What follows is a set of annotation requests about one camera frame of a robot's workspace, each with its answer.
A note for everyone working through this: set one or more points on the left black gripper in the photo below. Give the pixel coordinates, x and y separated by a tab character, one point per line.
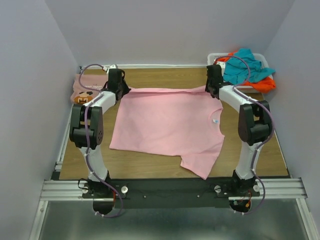
126	89

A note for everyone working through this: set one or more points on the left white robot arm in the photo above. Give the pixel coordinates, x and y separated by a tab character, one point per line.
86	129

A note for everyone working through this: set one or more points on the white plastic laundry basket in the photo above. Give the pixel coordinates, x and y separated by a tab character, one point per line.
212	58

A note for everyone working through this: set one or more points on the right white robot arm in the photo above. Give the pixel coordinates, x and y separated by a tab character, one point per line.
255	127

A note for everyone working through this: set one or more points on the orange t shirt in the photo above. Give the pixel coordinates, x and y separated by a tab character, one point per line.
262	85

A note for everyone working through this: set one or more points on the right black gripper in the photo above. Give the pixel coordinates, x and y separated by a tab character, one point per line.
206	86

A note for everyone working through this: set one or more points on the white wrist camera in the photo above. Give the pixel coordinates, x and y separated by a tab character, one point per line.
113	66
222	64

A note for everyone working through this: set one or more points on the teal t shirt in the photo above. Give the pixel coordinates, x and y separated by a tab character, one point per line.
245	64

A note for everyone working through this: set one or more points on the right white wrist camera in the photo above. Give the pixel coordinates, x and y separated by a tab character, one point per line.
222	64

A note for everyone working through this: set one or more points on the folded dusty pink printed shirt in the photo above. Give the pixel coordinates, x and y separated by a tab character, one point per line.
89	88

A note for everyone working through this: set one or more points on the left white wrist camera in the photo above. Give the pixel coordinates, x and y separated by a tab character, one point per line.
113	66

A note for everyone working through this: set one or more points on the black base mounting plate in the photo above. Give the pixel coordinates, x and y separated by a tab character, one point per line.
162	193

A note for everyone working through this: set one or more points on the aluminium rail frame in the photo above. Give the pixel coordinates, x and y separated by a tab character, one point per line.
270	188

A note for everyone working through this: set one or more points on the bright pink t shirt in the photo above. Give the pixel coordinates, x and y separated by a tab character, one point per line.
171	122

